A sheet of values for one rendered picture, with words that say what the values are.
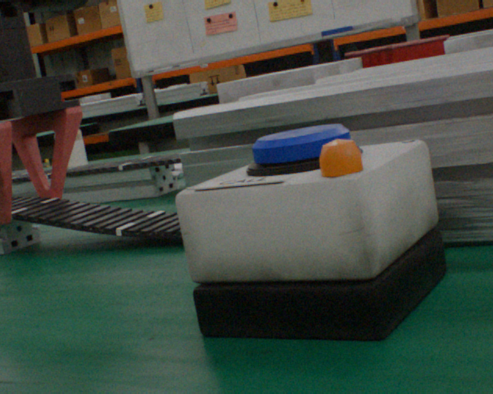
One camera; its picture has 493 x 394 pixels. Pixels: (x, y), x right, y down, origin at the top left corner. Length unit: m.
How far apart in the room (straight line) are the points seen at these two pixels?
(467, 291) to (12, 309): 0.24
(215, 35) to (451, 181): 3.42
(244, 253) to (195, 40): 3.57
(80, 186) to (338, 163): 0.56
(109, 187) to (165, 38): 3.17
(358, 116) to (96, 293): 0.17
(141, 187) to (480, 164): 0.43
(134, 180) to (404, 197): 0.48
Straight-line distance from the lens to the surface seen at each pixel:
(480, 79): 0.38
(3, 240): 0.63
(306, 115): 0.41
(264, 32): 3.66
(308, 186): 0.28
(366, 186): 0.28
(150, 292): 0.41
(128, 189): 0.77
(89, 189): 0.81
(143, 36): 4.02
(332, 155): 0.28
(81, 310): 0.41
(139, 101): 4.97
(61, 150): 0.62
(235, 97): 0.65
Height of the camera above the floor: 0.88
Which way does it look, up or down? 9 degrees down
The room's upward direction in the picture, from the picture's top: 10 degrees counter-clockwise
